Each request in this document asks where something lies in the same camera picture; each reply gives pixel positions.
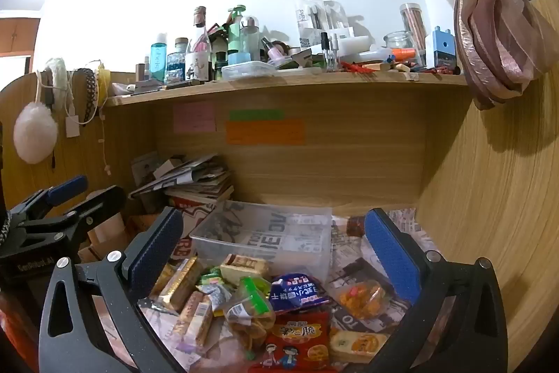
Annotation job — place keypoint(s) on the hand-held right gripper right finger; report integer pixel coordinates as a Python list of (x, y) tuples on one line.
[(393, 253)]

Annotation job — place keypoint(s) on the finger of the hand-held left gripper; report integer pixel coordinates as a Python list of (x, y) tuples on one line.
[(65, 190), (102, 202)]

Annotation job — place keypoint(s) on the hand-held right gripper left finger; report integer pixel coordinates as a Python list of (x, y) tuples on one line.
[(153, 253)]

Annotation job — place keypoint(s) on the orange snack clear packet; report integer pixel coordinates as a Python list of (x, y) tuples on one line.
[(361, 299)]

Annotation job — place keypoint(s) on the green pea snack packet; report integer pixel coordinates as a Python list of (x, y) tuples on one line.
[(212, 277)]

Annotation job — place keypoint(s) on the blue chip packet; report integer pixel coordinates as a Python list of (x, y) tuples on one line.
[(299, 292)]

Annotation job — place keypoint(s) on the clear plastic container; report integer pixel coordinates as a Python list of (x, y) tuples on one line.
[(262, 242)]

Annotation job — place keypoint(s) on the red snack packet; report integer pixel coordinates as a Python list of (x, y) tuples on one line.
[(297, 340)]

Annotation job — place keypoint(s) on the small cardboard box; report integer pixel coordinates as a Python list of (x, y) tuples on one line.
[(107, 237)]

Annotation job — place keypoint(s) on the golden biscuit packet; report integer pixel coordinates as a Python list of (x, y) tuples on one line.
[(177, 283)]

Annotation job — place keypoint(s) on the printed newspaper table cover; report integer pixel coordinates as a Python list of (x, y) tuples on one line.
[(349, 263)]

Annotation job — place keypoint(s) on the small dark red packet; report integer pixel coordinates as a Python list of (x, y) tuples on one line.
[(356, 226)]

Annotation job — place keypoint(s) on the white paper tag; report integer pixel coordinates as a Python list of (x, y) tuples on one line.
[(72, 126)]

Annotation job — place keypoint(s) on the white fluffy pompom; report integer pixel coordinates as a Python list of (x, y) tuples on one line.
[(35, 132)]

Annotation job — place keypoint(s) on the golden wafer packet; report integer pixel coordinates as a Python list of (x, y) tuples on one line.
[(195, 318)]

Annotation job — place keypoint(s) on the stack of books and papers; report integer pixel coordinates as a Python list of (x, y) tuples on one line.
[(192, 185)]

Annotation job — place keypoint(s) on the red cloth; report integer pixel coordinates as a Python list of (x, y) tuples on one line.
[(15, 333)]

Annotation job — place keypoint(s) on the cream sandwich cracker packet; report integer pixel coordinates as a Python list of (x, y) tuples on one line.
[(244, 268)]

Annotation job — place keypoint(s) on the yellow cracker packet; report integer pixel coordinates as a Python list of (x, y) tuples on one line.
[(356, 344)]

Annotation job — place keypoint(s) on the black patterned headband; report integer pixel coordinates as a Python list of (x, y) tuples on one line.
[(91, 93)]

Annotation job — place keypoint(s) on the clear cookie bag green label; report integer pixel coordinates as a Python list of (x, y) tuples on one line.
[(251, 307)]

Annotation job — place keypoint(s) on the yellow headband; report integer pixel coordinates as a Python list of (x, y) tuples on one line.
[(102, 84)]

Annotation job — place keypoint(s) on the white fluffy headband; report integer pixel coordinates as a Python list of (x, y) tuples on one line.
[(59, 78)]

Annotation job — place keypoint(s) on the pink sticky note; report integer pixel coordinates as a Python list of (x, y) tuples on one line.
[(194, 117)]

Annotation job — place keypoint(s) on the blue liquid plastic bottle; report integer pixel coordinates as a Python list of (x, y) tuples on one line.
[(159, 60)]

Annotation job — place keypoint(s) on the blue glass bottle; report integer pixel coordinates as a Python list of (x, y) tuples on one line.
[(177, 62)]

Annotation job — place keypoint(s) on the wooden cabinet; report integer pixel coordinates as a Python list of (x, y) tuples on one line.
[(17, 36)]

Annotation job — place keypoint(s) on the orange sticky note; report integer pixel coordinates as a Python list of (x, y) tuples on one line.
[(265, 132)]

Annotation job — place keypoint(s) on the green sticky note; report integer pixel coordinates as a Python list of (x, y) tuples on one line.
[(257, 115)]

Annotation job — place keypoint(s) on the clear bottle white label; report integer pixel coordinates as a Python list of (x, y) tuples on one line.
[(198, 58)]

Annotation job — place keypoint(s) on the dark green jar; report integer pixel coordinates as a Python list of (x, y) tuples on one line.
[(220, 67)]

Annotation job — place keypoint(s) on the wooden shelf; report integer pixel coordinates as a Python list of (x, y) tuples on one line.
[(305, 87)]

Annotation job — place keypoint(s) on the clear lidded flat box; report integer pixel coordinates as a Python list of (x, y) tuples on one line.
[(249, 70)]

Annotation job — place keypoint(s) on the blue jar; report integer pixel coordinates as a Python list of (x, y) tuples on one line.
[(239, 58)]

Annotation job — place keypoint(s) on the orange tube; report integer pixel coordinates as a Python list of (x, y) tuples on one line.
[(402, 53)]

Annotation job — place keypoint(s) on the blue pencil sharpener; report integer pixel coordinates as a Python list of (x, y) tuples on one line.
[(442, 49)]

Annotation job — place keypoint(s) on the round glass jar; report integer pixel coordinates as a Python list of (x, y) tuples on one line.
[(401, 43)]

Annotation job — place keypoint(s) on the white box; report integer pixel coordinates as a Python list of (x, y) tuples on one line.
[(354, 45)]

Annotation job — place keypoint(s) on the clear perfume atomizer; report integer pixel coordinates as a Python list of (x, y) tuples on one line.
[(328, 52)]

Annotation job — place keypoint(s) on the green pump bottle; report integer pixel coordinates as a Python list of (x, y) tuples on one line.
[(236, 32)]

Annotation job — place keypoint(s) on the clear drinking bottle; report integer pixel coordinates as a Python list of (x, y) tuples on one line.
[(250, 41)]

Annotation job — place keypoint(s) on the pink nail polish bottle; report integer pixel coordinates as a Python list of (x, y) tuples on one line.
[(274, 49)]

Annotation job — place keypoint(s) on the tall clear pencil tube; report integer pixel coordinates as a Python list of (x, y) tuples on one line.
[(414, 21)]

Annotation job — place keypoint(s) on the pink curtain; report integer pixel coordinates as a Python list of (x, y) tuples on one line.
[(493, 32)]

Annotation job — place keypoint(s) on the clear blister tool pack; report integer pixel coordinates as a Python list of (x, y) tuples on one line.
[(323, 17)]

